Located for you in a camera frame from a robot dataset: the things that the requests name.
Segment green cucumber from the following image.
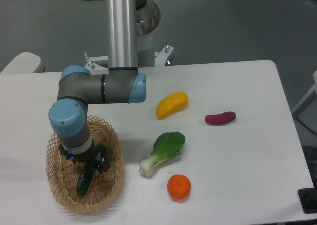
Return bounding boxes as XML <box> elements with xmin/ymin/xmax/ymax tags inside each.
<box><xmin>76</xmin><ymin>144</ymin><xmax>106</xmax><ymax>196</ymax></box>

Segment woven wicker basket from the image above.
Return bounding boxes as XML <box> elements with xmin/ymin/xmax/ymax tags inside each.
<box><xmin>46</xmin><ymin>116</ymin><xmax>124</xmax><ymax>213</ymax></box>

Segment green bok choy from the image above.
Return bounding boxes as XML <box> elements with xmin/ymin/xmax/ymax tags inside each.
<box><xmin>139</xmin><ymin>131</ymin><xmax>186</xmax><ymax>178</ymax></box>

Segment yellow mango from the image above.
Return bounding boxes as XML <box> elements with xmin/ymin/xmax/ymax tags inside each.
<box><xmin>156</xmin><ymin>91</ymin><xmax>189</xmax><ymax>120</ymax></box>

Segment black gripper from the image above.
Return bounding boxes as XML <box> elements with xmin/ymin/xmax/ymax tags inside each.
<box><xmin>59</xmin><ymin>144</ymin><xmax>110</xmax><ymax>173</ymax></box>

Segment white chair armrest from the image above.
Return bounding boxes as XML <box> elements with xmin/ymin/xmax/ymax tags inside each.
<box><xmin>0</xmin><ymin>52</ymin><xmax>45</xmax><ymax>75</ymax></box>

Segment white furniture frame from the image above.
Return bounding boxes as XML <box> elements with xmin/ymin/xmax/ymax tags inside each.
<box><xmin>291</xmin><ymin>71</ymin><xmax>317</xmax><ymax>118</ymax></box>

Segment purple sweet potato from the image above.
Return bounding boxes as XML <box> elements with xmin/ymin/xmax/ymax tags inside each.
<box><xmin>204</xmin><ymin>111</ymin><xmax>237</xmax><ymax>126</ymax></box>

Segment black device at table edge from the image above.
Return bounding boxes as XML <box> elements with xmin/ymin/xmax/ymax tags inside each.
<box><xmin>298</xmin><ymin>188</ymin><xmax>317</xmax><ymax>214</ymax></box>

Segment orange tangerine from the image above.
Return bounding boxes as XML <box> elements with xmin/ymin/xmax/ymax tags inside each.
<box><xmin>167</xmin><ymin>174</ymin><xmax>191</xmax><ymax>200</ymax></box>

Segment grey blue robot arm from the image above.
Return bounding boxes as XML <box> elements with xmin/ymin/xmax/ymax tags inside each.
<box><xmin>48</xmin><ymin>0</ymin><xmax>147</xmax><ymax>172</ymax></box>

